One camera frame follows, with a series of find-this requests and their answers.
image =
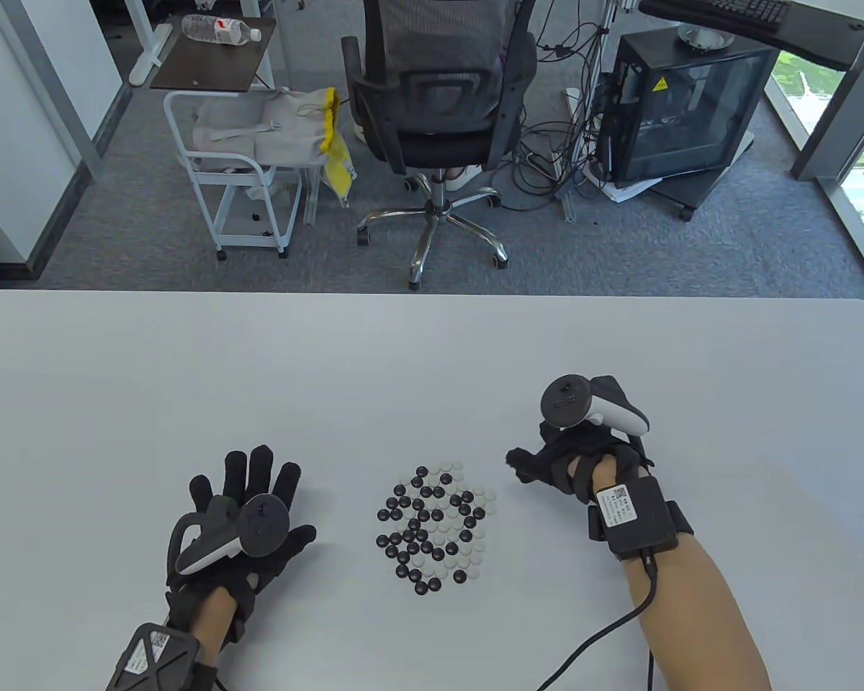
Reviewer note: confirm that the person's right hand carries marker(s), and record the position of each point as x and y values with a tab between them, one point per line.
547	464

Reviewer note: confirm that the person's left hand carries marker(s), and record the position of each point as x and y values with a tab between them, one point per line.
243	473

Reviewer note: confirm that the pile of mixed go stones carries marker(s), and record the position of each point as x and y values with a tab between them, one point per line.
422	471

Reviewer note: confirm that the person's right forearm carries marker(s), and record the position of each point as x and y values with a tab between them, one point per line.
698	612

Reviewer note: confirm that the black white hand controller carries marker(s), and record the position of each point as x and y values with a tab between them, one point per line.
264	525
565	399

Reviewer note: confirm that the white metal cart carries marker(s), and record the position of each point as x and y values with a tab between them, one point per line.
245	234

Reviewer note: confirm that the aluminium profile stand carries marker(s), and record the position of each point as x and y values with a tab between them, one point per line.
570	205

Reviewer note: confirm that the white papers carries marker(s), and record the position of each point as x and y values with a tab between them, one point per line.
626	191

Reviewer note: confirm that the black rolling platform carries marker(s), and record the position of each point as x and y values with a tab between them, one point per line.
691	188

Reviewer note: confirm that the yellow plastic bag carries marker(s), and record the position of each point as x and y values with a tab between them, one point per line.
338	169

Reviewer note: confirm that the black mesh office chair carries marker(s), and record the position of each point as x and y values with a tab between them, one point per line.
439	144

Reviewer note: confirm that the grey fabric bag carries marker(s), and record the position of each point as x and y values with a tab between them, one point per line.
288	129

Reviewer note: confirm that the black computer tower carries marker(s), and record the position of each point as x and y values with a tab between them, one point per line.
691	108

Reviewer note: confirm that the small brown side table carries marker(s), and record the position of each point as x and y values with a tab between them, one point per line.
209	68

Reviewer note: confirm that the white desk leg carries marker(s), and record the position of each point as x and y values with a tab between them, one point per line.
151	57

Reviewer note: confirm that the clear plastic water bottle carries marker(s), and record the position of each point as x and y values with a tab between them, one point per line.
216	29

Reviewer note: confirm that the white bowl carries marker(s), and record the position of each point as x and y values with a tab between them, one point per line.
705	39

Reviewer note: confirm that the black keyboard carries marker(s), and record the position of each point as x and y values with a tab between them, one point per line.
752	11

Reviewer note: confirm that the black desk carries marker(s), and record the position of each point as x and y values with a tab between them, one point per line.
813	36

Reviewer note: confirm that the black boxed wrist camera module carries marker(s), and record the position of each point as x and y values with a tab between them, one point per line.
641	525

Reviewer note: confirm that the black framed wrist camera module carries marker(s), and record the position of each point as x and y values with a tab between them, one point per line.
147	655

